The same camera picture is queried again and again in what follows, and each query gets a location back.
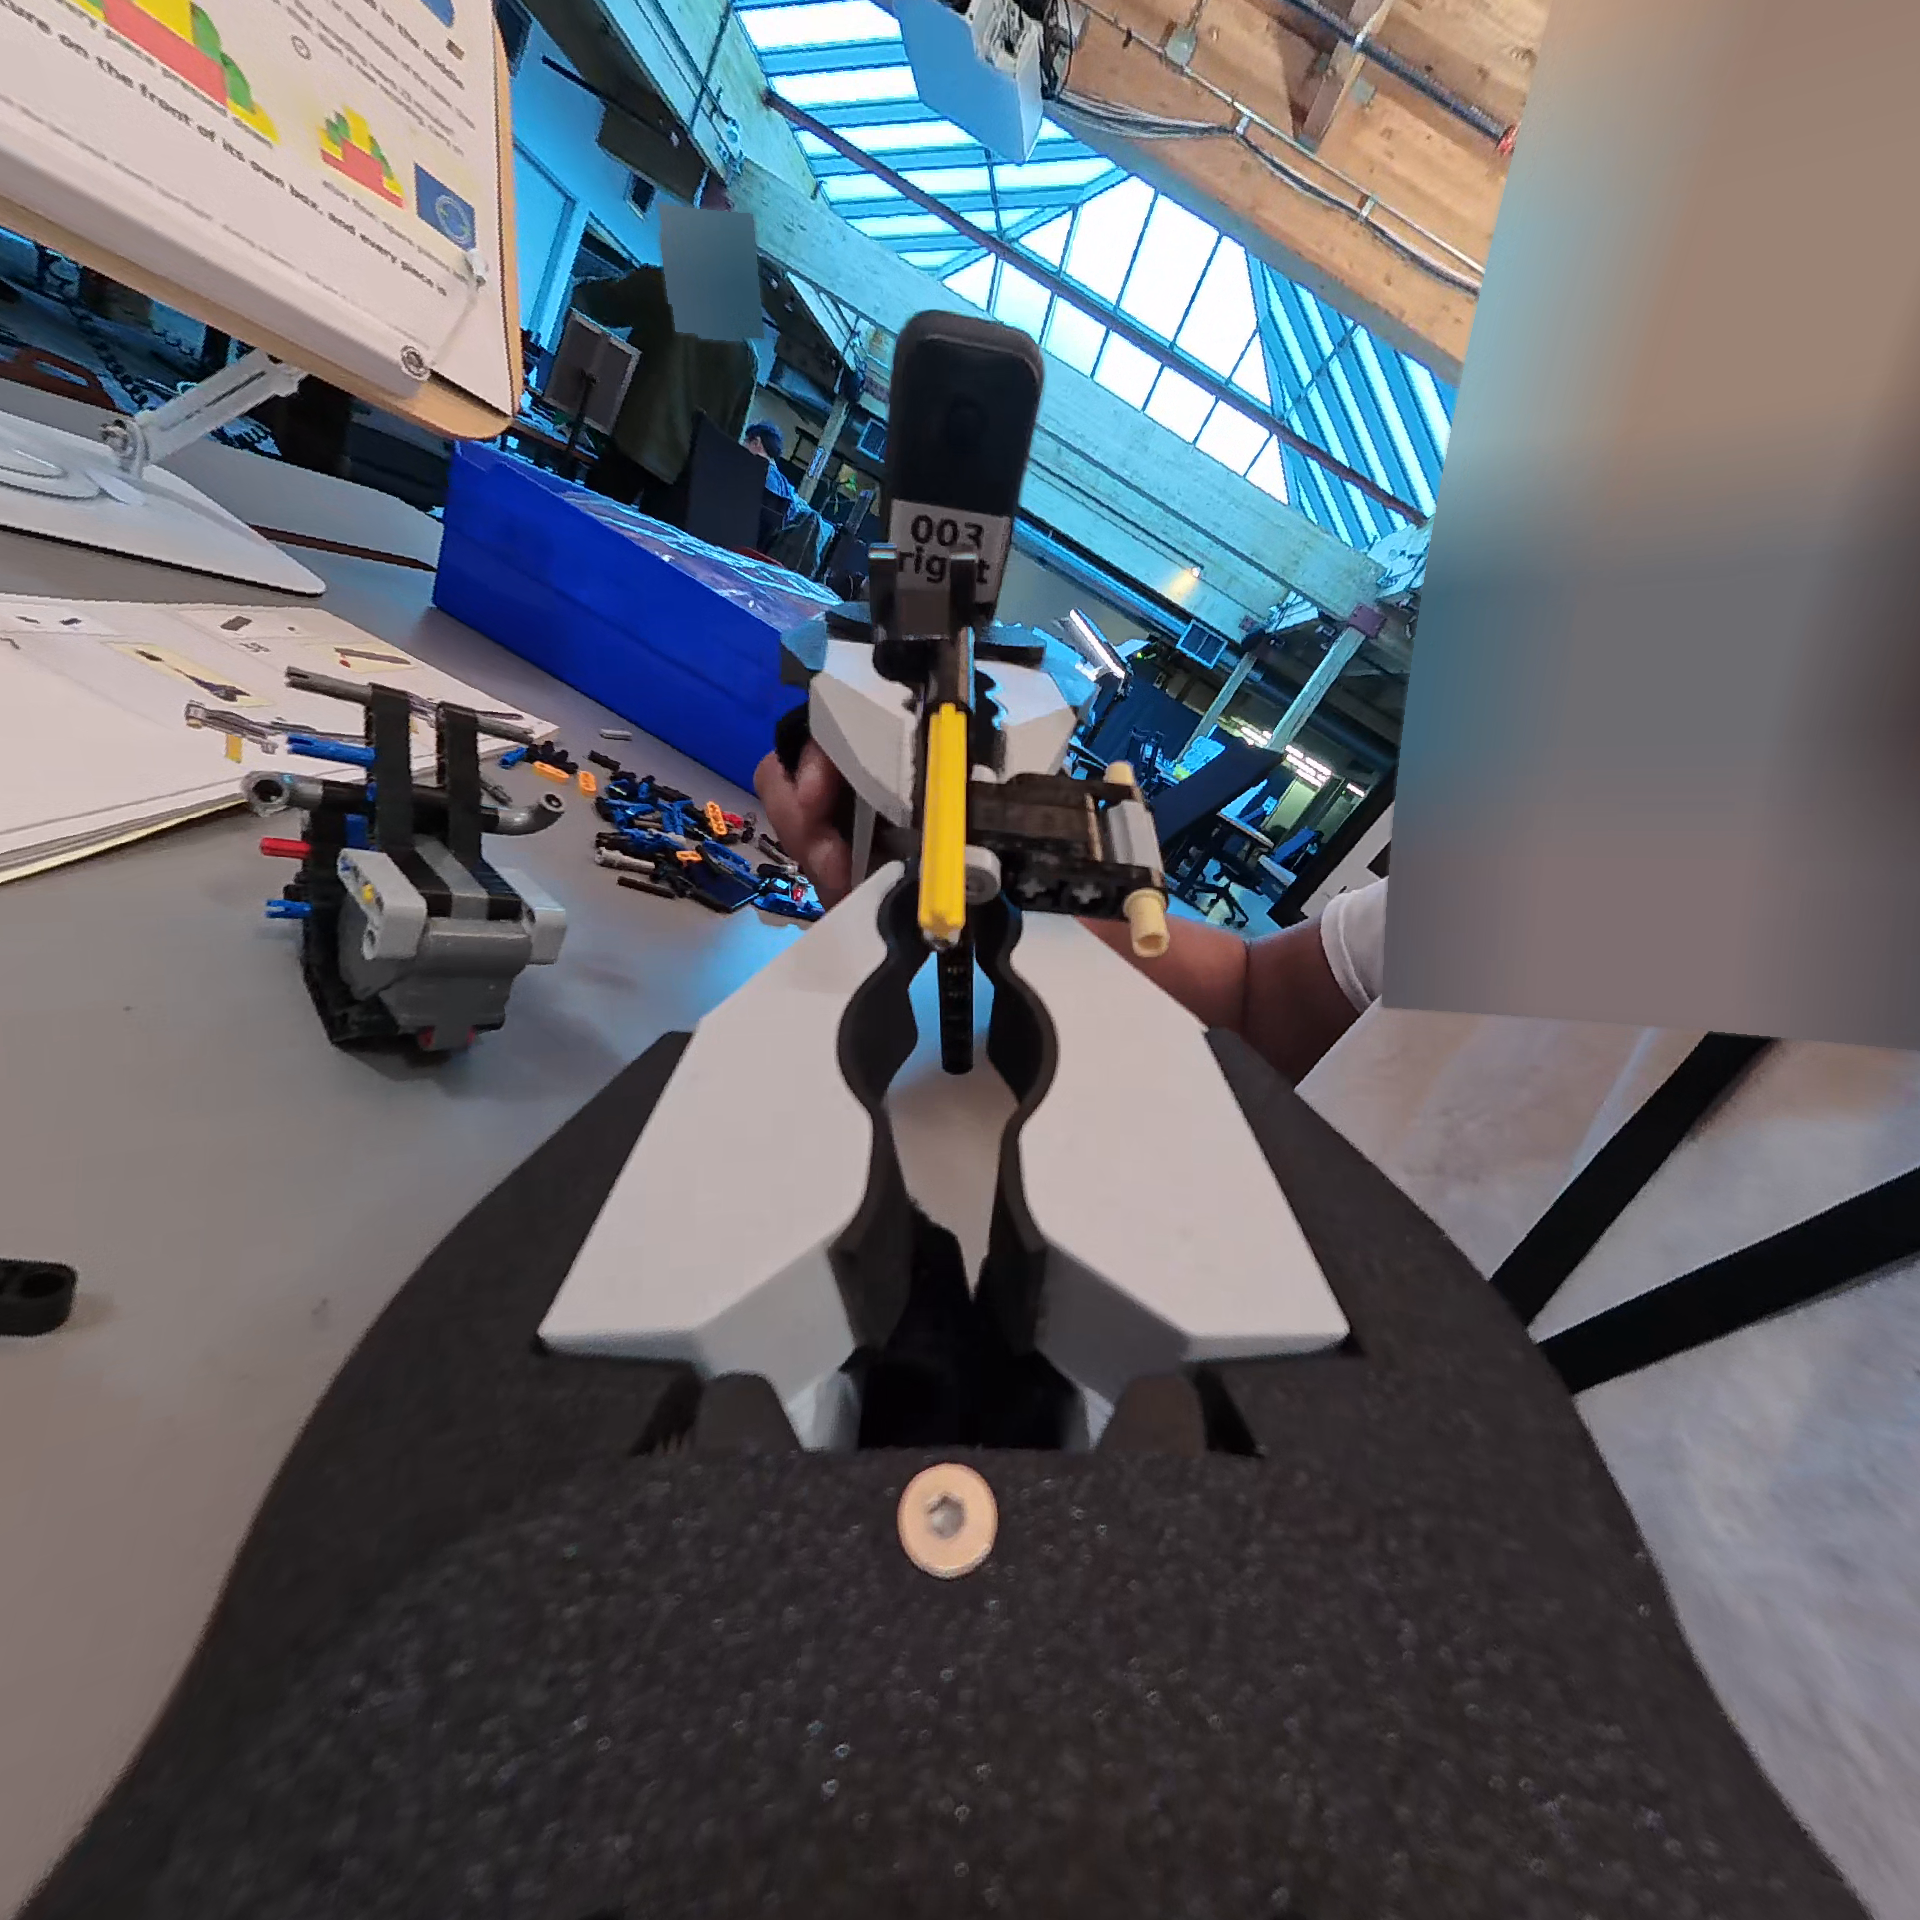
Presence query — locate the instruction sheet on wooden board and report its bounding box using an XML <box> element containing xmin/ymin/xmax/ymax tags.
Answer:
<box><xmin>0</xmin><ymin>0</ymin><xmax>529</xmax><ymax>444</ymax></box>

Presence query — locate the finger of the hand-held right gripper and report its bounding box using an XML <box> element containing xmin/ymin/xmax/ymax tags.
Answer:
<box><xmin>782</xmin><ymin>627</ymin><xmax>940</xmax><ymax>829</ymax></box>
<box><xmin>976</xmin><ymin>665</ymin><xmax>1086</xmax><ymax>778</ymax></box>

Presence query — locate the blue plastic bin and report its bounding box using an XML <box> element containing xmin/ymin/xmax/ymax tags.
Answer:
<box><xmin>432</xmin><ymin>438</ymin><xmax>851</xmax><ymax>800</ymax></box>

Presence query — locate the person's right forearm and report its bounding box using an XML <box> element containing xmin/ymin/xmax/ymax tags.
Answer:
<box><xmin>1083</xmin><ymin>885</ymin><xmax>1389</xmax><ymax>1087</ymax></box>

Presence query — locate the white ceiling unit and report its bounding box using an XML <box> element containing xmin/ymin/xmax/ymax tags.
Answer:
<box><xmin>897</xmin><ymin>0</ymin><xmax>1086</xmax><ymax>168</ymax></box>

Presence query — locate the white tablet stand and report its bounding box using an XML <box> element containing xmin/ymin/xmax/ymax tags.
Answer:
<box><xmin>0</xmin><ymin>352</ymin><xmax>329</xmax><ymax>596</ymax></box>

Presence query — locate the person's right hand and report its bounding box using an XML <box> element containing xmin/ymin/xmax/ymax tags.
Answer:
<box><xmin>755</xmin><ymin>739</ymin><xmax>879</xmax><ymax>912</ymax></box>

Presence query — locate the pile of small lego pieces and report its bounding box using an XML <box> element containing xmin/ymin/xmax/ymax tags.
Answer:
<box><xmin>590</xmin><ymin>759</ymin><xmax>830</xmax><ymax>918</ymax></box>

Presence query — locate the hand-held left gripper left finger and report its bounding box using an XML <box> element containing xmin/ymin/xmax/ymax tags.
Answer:
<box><xmin>538</xmin><ymin>866</ymin><xmax>925</xmax><ymax>1422</ymax></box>

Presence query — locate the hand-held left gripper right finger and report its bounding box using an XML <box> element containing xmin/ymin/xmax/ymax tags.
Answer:
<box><xmin>976</xmin><ymin>897</ymin><xmax>1353</xmax><ymax>1422</ymax></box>

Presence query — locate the grey lego chassis model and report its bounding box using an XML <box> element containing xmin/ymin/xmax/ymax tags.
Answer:
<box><xmin>244</xmin><ymin>683</ymin><xmax>572</xmax><ymax>1054</ymax></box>

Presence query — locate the black lego beam assembly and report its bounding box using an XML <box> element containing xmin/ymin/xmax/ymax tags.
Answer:
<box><xmin>915</xmin><ymin>701</ymin><xmax>1176</xmax><ymax>1078</ymax></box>

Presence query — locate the open lego instruction booklet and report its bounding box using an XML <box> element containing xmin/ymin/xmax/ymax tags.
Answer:
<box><xmin>0</xmin><ymin>593</ymin><xmax>562</xmax><ymax>890</ymax></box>

